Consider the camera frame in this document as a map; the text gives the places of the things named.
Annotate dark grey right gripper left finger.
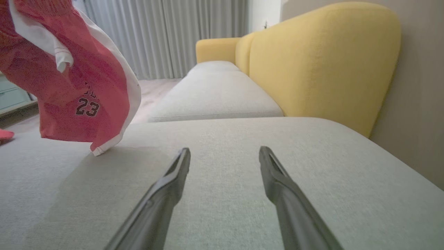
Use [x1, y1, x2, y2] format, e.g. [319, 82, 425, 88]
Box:
[104, 148, 191, 250]

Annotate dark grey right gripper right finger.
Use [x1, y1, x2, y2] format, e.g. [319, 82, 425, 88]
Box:
[259, 146, 344, 250]

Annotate pale green drawer cabinet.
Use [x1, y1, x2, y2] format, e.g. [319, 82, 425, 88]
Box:
[0, 74, 38, 117]

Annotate narrow yellow sofa backrest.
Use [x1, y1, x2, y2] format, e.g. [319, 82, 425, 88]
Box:
[235, 32, 257, 76]

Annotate large yellow sofa backrest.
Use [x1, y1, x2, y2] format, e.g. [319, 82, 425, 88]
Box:
[249, 2, 402, 138]

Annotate large grey sofa seat cushion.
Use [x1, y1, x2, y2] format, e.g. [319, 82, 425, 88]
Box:
[0, 117, 444, 250]

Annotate yellow sofa armrest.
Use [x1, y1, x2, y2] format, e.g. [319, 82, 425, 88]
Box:
[196, 37, 241, 65]

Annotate grey pleated curtain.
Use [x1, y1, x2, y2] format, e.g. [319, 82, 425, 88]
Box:
[75, 0, 249, 80]

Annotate red white shorts number 23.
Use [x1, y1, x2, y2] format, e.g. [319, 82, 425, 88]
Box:
[0, 0, 142, 157]

